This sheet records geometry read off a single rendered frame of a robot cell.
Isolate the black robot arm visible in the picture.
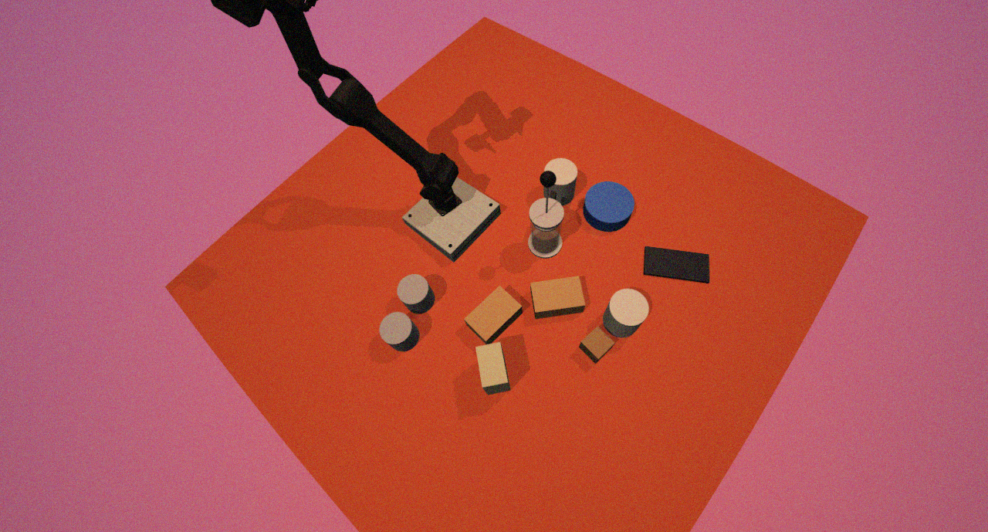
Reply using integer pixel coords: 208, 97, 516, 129
266, 0, 462, 216

